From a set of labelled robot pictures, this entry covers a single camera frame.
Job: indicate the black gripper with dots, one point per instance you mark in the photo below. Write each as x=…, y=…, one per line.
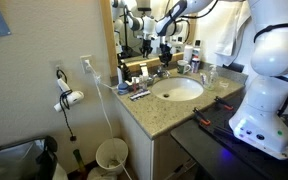
x=165, y=55

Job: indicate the chrome tap faucet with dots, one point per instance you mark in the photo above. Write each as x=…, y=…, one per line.
x=161, y=73

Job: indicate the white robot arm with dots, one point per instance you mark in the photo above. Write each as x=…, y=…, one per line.
x=257, y=121

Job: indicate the green white mug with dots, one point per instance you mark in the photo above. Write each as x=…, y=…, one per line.
x=183, y=67

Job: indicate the white oval sink basin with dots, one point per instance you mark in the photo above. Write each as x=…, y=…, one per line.
x=177, y=89

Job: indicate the red white blue can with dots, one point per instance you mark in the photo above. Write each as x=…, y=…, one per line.
x=195, y=62

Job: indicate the white black spray can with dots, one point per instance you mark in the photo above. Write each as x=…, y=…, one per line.
x=196, y=50

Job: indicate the white blue toothpaste tube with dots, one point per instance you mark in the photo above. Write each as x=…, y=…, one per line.
x=203, y=77

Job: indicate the wood framed mirror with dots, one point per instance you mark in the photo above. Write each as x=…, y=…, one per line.
x=122, y=16

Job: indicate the blue round jar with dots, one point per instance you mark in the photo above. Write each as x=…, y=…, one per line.
x=122, y=88

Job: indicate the clear soap dispenser bottle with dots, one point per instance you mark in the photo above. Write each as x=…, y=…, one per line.
x=213, y=75

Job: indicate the white vanity cabinet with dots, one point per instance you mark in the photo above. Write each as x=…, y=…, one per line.
x=145, y=126

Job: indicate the orange black clamp right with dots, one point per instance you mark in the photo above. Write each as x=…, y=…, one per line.
x=225, y=104

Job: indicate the orange black clamp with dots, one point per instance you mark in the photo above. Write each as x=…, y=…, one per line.
x=203, y=119
x=225, y=104

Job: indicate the orange black clamp left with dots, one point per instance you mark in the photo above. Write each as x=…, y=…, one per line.
x=203, y=119

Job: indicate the white hanging towel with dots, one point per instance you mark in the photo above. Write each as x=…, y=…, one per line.
x=229, y=43

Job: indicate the black mobile table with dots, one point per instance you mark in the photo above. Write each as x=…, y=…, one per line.
x=221, y=156

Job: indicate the white hair dryer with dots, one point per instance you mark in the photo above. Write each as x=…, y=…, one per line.
x=68, y=97

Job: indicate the white trash bin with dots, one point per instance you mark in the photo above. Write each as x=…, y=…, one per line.
x=111, y=155

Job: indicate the wall power outlet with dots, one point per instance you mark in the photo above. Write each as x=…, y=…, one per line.
x=86, y=63

